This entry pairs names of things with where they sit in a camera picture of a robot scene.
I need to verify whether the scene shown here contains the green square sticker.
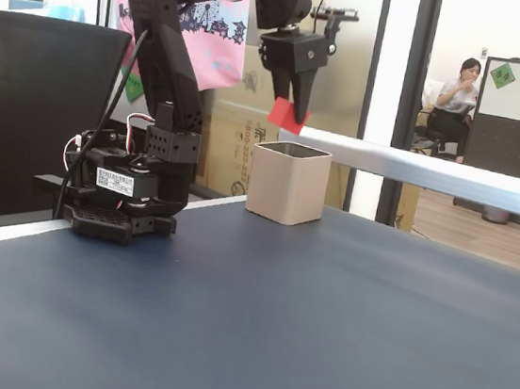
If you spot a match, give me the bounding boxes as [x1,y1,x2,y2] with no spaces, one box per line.
[487,59,519,92]

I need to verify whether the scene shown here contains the black power cable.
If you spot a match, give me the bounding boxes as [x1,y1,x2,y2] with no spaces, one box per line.
[50,19,151,230]

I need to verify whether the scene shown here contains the black door frame post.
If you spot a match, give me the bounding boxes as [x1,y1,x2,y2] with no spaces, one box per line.
[374,0,445,229]

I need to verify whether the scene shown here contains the beige square container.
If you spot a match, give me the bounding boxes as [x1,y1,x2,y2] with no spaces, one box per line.
[242,137,334,231]

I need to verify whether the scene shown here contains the office partition with whiteboard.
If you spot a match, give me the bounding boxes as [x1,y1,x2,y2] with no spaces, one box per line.
[461,54,520,185]

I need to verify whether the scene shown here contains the dark grey box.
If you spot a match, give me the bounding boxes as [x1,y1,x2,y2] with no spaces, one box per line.
[6,0,45,16]

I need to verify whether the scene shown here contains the black swivel office chair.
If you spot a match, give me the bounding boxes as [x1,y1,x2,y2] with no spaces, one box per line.
[411,106,461,160]

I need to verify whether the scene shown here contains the red cube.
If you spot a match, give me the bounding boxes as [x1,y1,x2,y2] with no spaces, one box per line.
[265,94,310,138]

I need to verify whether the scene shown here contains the person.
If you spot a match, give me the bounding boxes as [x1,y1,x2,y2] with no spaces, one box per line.
[423,53,486,166]

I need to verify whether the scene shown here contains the black gripper camera mount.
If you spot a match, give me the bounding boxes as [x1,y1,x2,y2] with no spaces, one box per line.
[305,4,361,60]

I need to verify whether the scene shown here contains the pink waste bin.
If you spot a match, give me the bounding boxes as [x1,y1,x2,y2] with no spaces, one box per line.
[479,205,511,225]

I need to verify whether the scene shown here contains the silver metal frame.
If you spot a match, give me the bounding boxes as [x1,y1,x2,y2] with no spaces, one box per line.
[270,120,520,222]

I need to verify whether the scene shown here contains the green paper sign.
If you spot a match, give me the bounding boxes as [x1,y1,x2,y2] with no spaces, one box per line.
[117,66,147,105]

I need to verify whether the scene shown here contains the pink cityscape banner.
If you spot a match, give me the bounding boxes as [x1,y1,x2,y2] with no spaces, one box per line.
[97,0,252,97]

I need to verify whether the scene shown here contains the dark blue table mat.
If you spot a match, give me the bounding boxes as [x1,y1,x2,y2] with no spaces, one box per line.
[0,165,520,389]

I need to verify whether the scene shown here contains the light blue box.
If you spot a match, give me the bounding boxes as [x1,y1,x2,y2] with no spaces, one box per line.
[43,0,88,22]

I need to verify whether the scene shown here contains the brown cardboard box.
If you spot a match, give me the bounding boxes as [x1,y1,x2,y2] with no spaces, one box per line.
[393,181,423,234]

